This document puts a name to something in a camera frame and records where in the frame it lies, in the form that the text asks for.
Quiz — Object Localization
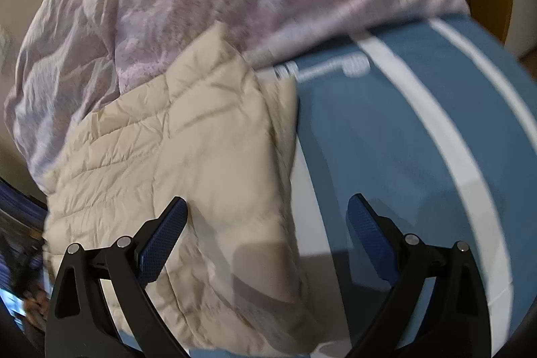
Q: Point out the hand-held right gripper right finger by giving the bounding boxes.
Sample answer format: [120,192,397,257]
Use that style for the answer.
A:
[346,193,491,358]

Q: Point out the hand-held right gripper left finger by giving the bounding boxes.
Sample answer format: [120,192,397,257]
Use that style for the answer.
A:
[44,196,188,358]

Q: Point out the beige quilted down jacket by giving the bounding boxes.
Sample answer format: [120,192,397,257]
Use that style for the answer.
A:
[42,21,324,354]

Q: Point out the blue white striped bed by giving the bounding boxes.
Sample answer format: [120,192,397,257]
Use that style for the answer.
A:
[117,13,537,358]

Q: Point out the pink floral duvet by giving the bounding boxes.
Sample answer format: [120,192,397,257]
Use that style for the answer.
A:
[3,0,471,191]

